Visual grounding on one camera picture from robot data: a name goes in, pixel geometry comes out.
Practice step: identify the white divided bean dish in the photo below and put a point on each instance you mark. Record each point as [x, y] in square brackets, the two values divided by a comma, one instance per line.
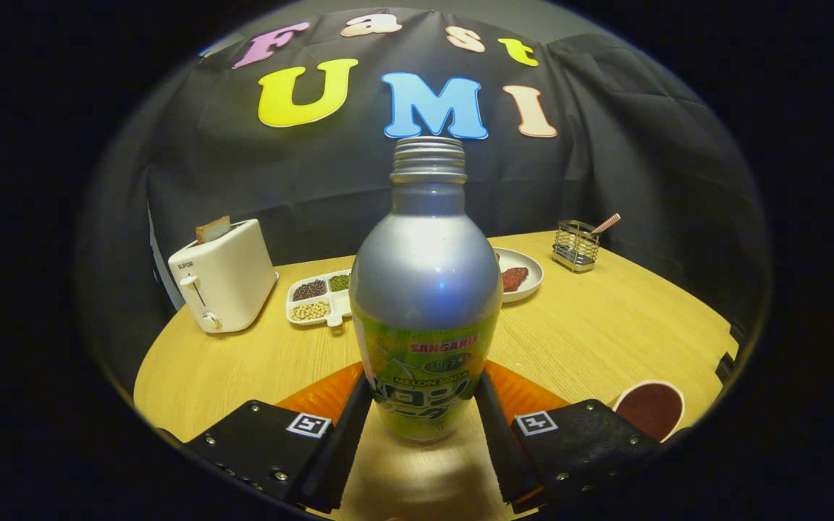
[341, 303]

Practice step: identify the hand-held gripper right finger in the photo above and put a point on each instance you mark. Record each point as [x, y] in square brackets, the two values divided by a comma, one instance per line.
[507, 456]

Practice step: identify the pink straw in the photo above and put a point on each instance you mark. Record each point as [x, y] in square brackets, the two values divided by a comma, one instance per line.
[607, 223]

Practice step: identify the white oval plate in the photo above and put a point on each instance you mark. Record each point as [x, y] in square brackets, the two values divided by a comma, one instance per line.
[531, 263]

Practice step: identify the toast slice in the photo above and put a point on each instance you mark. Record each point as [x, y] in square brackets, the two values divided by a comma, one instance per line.
[213, 229]

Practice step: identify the red meat piece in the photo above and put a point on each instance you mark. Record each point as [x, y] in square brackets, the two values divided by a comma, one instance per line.
[515, 278]

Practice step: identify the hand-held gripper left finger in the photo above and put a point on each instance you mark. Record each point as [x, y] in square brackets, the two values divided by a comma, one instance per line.
[341, 456]

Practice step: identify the white toaster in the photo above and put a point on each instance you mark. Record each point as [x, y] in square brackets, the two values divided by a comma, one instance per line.
[236, 275]

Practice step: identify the silver green juice bottle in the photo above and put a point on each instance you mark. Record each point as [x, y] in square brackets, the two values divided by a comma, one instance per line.
[424, 275]

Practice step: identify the wooden table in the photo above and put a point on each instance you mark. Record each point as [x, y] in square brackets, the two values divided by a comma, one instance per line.
[605, 325]

